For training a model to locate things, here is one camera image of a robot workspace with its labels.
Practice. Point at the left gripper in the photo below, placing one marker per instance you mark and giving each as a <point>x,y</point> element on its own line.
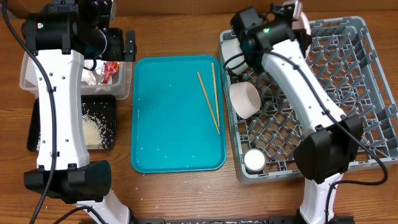
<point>117,52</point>

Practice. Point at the large pink plate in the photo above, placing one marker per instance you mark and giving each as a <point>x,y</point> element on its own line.
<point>302,31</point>

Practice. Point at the grey bowl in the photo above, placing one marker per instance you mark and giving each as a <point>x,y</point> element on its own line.
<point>230,48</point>

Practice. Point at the wooden chopstick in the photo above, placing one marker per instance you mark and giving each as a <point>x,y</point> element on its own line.
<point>216,95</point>
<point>208,102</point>

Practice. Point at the white cup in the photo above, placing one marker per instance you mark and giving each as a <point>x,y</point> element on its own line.
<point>254,161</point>

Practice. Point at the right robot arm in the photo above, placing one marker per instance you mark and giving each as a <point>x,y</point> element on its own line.
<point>280,47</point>

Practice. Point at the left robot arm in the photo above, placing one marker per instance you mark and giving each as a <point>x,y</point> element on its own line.
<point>59,39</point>

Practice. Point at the grey dishwasher rack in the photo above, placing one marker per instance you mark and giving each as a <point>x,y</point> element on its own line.
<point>343,59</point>

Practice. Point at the red snack wrapper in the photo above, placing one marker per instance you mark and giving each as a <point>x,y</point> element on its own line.
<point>108,69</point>

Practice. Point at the crumpled white tissue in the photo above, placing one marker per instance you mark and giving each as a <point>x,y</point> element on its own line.
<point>90,76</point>

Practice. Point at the clear plastic bin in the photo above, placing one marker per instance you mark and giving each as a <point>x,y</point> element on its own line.
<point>118,85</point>

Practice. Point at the black tray bin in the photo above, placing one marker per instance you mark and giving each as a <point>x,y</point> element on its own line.
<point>33,139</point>

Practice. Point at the rice pile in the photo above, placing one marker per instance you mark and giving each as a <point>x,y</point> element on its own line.
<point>98,127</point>

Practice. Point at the teal plastic tray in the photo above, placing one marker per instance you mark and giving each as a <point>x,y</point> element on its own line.
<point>172,128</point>

